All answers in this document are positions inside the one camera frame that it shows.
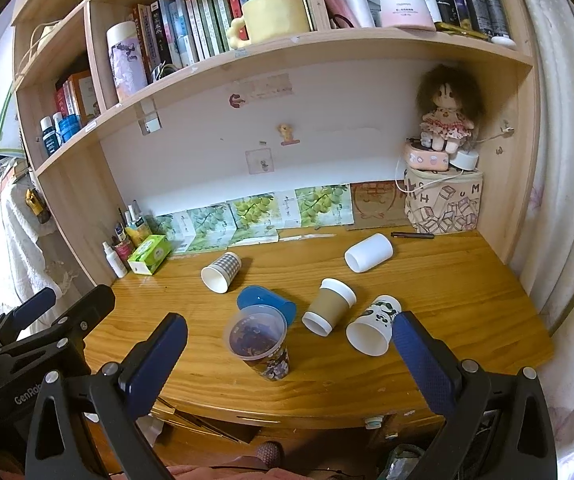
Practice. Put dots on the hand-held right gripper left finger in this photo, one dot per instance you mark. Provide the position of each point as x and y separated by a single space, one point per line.
152 365

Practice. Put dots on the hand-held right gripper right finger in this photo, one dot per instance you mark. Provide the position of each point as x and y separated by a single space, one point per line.
424 365

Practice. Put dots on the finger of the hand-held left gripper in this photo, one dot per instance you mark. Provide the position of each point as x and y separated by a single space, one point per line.
89 307
29 307

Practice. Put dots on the panda print paper cup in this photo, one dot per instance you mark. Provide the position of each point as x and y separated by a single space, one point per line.
369 334

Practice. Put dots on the clear printed plastic cup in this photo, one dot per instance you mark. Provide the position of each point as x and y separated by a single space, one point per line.
257 342

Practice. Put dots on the brown paper cup white rim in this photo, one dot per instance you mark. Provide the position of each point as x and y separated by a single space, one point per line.
328 307

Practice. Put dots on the checkered paper cup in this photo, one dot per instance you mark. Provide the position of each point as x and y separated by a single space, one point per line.
224 270

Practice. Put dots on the plain white cup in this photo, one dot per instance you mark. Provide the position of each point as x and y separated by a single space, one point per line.
368 253

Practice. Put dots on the blue plastic cup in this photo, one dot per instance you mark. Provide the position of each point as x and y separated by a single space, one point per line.
266 299

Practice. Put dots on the row of upright books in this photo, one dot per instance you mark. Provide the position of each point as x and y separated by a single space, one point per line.
199 27

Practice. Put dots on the white lace cloth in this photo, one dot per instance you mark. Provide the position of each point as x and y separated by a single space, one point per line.
12 260

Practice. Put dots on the white spray bottle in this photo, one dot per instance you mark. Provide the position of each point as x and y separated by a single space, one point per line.
115 262

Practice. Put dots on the pink small bottle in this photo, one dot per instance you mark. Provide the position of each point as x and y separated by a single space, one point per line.
123 249

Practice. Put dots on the green tissue box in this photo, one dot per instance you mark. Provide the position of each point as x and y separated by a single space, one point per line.
149 255

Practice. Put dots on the grape print tissue pack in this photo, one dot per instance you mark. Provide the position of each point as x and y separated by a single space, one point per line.
209 225
253 215
319 205
172 230

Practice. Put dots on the black pen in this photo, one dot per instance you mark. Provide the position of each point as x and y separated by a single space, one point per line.
412 235

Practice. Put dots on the person's pink clothing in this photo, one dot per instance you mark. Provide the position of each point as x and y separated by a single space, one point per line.
247 474

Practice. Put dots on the pink knitted slipper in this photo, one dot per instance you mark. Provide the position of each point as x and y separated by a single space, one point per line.
269 454

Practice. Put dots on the letter print fabric box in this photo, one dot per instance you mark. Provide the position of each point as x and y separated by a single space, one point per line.
442 205

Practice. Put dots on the cat print cardboard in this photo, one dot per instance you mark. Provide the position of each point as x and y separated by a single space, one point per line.
377 205

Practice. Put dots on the dark blue bottle white cap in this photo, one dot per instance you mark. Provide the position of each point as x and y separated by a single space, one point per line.
48 137

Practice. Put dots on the white paper strip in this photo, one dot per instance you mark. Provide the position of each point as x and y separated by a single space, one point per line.
307 236

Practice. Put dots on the green framed board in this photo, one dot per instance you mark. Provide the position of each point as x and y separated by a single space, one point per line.
7 130

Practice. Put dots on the blue jar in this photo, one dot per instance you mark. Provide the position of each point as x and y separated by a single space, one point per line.
69 127

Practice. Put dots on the pink patterned box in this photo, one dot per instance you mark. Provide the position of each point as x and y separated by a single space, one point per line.
424 157

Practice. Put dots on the white round charger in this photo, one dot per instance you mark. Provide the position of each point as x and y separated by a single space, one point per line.
465 160

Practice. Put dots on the red orange books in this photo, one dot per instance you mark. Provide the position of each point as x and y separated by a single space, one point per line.
77 95

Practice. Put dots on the pale floral curtain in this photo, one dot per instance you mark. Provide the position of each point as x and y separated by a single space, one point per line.
567 160

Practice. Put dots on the brown-haired plush doll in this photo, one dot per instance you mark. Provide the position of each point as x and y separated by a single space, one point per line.
447 105

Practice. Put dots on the wooden shelf unit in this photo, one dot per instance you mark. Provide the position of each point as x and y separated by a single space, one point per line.
367 44

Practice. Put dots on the small white oval case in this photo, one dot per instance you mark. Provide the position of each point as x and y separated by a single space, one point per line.
503 41

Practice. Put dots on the pink cream jar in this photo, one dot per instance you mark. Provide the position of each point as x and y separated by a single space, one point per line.
407 12

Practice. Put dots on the red wall sticker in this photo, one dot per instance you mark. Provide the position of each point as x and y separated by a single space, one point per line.
236 100

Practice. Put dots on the bear wall sticker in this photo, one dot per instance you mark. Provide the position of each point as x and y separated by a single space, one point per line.
287 135

